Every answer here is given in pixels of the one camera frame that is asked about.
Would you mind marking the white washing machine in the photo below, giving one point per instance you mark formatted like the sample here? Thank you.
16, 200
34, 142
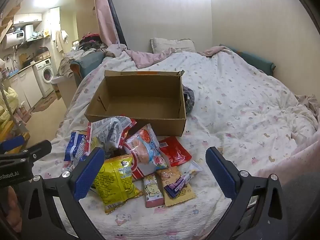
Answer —
43, 77

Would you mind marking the hanging beige towel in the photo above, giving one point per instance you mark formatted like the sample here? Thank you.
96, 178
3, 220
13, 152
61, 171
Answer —
60, 40

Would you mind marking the white wall cabinet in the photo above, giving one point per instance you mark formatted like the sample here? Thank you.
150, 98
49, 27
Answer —
27, 18

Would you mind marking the black slanted pole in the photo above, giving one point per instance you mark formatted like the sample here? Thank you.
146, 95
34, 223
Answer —
116, 17

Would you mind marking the cardboard box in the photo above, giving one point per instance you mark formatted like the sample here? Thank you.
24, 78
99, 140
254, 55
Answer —
140, 90

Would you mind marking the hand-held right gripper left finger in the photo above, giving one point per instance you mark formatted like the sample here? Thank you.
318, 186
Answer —
88, 173

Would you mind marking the purple white snack wrapper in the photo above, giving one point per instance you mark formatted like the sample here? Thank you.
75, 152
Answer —
182, 180

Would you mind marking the white base cabinet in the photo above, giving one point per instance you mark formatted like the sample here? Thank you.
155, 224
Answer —
25, 87

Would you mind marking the pale yellow cloth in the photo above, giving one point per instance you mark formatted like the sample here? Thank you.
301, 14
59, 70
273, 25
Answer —
7, 100

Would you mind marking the small pink snack packet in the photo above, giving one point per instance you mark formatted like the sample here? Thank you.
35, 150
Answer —
153, 191

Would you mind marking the grey pillow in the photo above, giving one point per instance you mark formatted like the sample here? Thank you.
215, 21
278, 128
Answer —
172, 45

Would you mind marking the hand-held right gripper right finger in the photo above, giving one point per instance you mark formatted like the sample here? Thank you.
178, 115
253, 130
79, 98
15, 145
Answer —
221, 172

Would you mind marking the long teal cushion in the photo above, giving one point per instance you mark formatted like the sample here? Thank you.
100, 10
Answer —
255, 60

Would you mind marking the floral patterned cloth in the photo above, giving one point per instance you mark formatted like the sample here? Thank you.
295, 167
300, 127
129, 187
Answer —
308, 102

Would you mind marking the red pouch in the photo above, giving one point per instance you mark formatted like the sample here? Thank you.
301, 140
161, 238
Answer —
175, 152

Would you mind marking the tan cartoon snack packet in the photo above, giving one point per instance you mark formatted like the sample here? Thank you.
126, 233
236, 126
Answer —
168, 176

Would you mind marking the blue snack packet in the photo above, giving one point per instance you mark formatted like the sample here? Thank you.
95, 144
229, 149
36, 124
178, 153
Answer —
72, 146

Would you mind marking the wooden stairs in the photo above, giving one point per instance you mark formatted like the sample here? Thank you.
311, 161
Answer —
8, 22

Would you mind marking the grey striped cloth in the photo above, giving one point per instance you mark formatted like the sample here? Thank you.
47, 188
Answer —
188, 97

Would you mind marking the white side table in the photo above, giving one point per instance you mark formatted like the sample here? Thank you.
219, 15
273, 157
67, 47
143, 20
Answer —
58, 80

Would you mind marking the white red-edged snack packet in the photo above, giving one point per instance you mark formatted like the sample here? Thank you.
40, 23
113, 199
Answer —
107, 132

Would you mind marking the pink blanket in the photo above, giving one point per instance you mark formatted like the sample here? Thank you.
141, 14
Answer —
147, 57

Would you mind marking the pink curtain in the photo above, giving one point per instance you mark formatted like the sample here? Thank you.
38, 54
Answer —
105, 17

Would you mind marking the pile of clothes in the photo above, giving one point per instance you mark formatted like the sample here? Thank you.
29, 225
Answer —
87, 42

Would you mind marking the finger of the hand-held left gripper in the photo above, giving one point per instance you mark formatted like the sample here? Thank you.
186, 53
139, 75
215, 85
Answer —
37, 151
11, 144

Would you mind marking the orange light-blue noodle packet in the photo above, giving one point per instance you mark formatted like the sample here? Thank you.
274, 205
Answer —
145, 150

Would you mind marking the yellow chips packet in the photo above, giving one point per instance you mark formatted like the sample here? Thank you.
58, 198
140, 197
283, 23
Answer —
117, 182

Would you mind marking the patterned floor mat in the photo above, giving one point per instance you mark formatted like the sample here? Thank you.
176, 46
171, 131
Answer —
47, 102

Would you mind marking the white water heater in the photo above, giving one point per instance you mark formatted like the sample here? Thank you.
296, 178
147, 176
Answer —
12, 38

